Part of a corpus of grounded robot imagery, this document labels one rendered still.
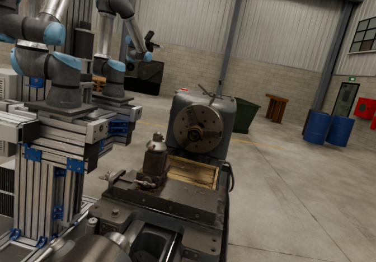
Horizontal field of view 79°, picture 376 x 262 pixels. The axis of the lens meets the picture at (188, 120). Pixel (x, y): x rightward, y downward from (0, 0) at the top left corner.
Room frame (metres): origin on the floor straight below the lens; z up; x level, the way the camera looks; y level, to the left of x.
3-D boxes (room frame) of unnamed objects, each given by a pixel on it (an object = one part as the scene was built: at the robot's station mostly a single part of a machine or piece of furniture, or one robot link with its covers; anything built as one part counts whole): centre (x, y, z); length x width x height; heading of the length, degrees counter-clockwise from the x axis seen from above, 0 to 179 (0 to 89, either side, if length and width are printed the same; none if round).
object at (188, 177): (1.17, -0.03, 0.89); 0.36 x 0.30 x 0.04; 81
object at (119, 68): (1.55, 0.54, 1.33); 0.13 x 0.12 x 0.14; 62
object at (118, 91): (1.55, 0.53, 1.21); 0.15 x 0.15 x 0.10
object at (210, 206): (0.82, 0.04, 0.95); 0.43 x 0.17 x 0.05; 81
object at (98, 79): (8.86, 3.49, 0.22); 1.25 x 0.86 x 0.44; 5
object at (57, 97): (1.05, 0.59, 1.21); 0.15 x 0.15 x 0.10
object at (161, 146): (0.83, 0.10, 1.13); 0.08 x 0.08 x 0.03
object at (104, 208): (0.77, 0.03, 0.90); 0.47 x 0.30 x 0.06; 81
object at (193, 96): (1.84, -0.12, 1.06); 0.59 x 0.48 x 0.39; 171
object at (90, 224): (0.67, 0.25, 0.84); 0.04 x 0.04 x 0.10; 81
